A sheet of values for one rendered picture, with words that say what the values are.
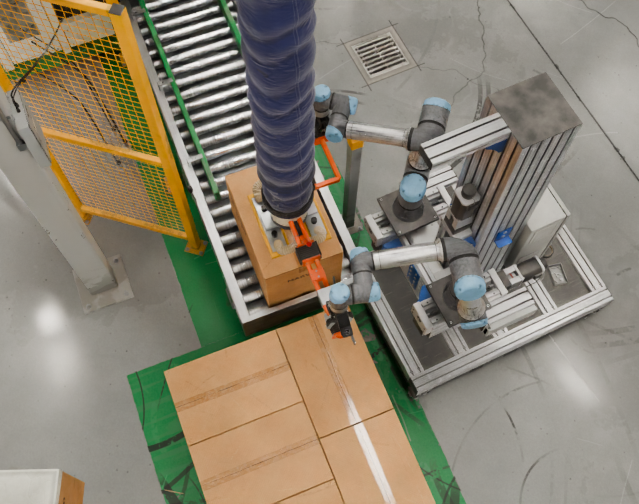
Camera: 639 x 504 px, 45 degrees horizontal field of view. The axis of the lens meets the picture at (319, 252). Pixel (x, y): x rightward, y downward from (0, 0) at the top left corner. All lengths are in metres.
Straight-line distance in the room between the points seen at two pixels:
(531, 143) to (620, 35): 3.27
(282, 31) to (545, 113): 1.06
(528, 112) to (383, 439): 1.77
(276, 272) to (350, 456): 0.95
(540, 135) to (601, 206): 2.40
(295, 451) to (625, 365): 2.04
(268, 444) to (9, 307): 1.90
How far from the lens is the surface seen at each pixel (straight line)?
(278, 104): 2.59
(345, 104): 3.33
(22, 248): 5.08
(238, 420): 3.89
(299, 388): 3.91
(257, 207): 3.57
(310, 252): 3.33
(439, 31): 5.72
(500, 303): 3.72
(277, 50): 2.37
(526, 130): 2.85
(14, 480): 3.56
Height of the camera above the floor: 4.33
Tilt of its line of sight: 66 degrees down
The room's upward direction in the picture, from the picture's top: 1 degrees clockwise
